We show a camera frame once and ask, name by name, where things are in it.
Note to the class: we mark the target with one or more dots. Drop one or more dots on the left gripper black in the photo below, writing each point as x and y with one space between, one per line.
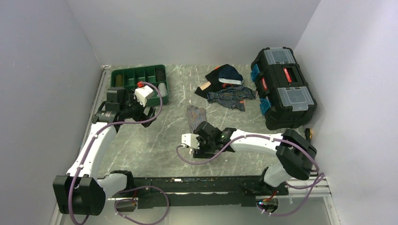
142 116

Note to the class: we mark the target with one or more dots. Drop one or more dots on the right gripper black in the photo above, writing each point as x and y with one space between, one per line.
200 153

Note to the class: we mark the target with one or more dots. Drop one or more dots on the grey striped underwear orange trim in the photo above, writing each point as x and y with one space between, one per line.
195 116

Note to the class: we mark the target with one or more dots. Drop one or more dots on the green divided organizer tray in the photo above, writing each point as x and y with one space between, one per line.
141 74

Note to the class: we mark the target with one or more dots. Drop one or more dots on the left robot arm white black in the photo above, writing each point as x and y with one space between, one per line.
80 191

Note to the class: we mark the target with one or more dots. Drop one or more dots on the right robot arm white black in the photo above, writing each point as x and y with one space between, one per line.
295 153

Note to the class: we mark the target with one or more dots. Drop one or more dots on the grey striped rolled underwear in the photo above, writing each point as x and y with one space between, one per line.
162 89

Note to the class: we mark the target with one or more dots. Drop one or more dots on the black rolled underwear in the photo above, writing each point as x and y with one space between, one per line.
160 75

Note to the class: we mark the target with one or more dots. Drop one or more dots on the olive rolled underwear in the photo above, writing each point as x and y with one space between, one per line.
119 80

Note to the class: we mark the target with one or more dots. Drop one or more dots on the black underwear tan patch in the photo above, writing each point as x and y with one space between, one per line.
213 84

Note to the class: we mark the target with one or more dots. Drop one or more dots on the dark navy underwear white band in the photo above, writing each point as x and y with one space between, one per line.
229 75

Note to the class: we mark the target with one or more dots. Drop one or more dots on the black toolbox clear lids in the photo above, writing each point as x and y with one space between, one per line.
285 97

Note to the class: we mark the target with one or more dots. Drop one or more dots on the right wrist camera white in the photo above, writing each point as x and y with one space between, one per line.
190 141

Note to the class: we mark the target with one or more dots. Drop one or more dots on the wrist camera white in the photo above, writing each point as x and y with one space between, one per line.
190 141
143 93

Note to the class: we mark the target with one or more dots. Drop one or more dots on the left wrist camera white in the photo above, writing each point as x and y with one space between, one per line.
143 93

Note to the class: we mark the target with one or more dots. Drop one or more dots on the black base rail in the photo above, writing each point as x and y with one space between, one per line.
201 191

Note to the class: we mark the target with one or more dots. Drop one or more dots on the aluminium frame rail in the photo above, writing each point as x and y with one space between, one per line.
315 186

